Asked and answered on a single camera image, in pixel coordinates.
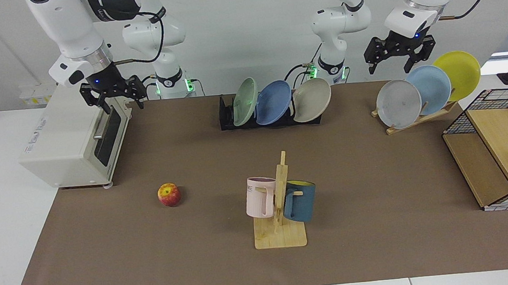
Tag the pale toaster oven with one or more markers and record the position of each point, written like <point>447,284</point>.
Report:
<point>61,139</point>

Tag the brown table cloth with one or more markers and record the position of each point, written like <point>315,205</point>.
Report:
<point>379,241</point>

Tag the pale green plate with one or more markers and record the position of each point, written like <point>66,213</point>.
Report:
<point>244,102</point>

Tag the light blue plate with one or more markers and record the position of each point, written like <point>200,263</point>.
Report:
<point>433,85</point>

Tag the wooden cup stand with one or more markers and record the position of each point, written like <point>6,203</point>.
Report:
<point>282,237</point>

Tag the white socket box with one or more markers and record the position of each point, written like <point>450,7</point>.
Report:
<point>35,95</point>

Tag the pink mug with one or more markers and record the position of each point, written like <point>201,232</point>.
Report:
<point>258,201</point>

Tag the black dish rack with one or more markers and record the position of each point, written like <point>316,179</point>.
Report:
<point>225,117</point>

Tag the yellow plate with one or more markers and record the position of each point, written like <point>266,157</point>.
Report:
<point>459,72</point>

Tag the dark blue mug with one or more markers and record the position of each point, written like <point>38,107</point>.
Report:
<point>302,204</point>

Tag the wooden plate rack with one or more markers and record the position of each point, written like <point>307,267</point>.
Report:
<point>435,113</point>

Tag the beige plate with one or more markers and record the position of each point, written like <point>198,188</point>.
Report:
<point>312,99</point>

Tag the grey plate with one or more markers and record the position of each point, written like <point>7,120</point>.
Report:
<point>398,104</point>

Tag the red yellow apple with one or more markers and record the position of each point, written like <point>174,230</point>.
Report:
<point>169,195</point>

